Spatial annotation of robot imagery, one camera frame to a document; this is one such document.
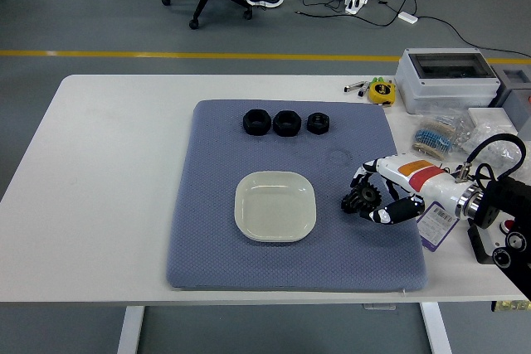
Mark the green marker caps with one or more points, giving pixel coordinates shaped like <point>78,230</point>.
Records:
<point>376,80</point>

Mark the small white box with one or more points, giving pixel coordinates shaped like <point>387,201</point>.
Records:
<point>487,115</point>

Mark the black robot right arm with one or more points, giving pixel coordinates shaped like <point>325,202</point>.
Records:
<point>510,205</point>

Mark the small black hex nut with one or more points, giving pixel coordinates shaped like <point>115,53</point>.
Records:
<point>312,127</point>

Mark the blue-grey textured mat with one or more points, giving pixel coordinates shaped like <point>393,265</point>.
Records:
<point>290,267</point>

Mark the yellowish padded item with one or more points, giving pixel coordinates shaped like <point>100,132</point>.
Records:
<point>512,306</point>

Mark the silver and black pen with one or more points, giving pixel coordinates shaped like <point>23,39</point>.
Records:
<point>352,87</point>

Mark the grey device block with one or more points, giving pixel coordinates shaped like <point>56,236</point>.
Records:
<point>516,97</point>

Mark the small black gear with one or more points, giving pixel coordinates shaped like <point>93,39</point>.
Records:
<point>345,204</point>

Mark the white power strip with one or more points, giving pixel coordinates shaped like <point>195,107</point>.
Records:
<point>356,3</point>

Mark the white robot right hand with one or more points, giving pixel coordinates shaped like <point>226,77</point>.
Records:
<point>431,182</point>

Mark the purple-edged label card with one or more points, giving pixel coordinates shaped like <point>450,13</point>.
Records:
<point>435,229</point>

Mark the white square plate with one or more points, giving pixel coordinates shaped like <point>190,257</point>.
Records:
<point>275,207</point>

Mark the black and white base device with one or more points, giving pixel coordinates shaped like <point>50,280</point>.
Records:
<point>483,242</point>

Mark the bag of clear parts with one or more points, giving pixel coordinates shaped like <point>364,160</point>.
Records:
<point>498,155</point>

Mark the grey electrical enclosure box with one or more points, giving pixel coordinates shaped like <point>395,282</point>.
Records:
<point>448,90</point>

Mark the large black gear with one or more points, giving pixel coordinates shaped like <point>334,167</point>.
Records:
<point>365,198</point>

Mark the large black hex nut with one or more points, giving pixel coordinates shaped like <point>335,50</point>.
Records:
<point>280,128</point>
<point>250,127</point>

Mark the yellow tape measure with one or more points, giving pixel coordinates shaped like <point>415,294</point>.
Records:
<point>382,93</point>

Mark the white power adapter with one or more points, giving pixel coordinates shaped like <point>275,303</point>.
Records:
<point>408,17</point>

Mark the white table leg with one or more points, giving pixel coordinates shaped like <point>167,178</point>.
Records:
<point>435,329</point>
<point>130,329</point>

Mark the bag of blue components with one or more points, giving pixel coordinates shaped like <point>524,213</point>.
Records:
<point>433,138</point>

